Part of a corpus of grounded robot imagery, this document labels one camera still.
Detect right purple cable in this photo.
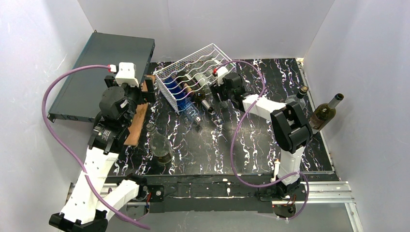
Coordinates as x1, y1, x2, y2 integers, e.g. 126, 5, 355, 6
214, 60, 310, 220

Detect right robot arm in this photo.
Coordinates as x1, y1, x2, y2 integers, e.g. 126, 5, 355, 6
211, 70, 313, 220

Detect clear round bottle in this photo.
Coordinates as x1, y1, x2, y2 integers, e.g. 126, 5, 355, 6
146, 122, 173, 164

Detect dark green wine bottle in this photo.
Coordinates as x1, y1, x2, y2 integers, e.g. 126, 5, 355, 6
175, 71, 214, 113

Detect clear bottle in rack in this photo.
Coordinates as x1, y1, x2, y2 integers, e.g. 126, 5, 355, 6
204, 59, 222, 75

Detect blue glass bottle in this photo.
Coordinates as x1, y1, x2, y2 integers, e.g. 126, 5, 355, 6
162, 77, 202, 126

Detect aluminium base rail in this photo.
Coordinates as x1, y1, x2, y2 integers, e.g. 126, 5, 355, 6
64, 181, 365, 232

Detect olive wine bottle far right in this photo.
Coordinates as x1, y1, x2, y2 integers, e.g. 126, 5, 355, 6
309, 93, 344, 134

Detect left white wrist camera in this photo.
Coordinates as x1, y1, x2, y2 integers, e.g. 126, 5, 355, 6
108, 62, 140, 87

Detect purple cable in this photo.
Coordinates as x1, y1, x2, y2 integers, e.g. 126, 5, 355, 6
42, 64, 151, 231
214, 60, 310, 220

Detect dark grey flat box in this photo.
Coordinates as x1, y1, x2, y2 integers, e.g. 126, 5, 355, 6
47, 32, 155, 122

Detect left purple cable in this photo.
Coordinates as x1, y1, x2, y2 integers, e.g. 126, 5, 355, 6
42, 64, 151, 231

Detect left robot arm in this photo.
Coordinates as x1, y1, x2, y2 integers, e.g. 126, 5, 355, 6
49, 76, 156, 232

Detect brown wooden board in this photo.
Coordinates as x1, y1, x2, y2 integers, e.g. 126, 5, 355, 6
124, 81, 150, 146

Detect clear square liquor bottle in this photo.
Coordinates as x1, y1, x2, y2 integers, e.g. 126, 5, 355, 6
285, 86, 309, 109

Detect clear short bottle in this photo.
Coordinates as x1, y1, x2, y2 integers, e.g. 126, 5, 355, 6
194, 73, 214, 94

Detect white wire wine rack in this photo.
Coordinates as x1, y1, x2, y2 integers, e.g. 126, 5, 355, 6
154, 43, 236, 94

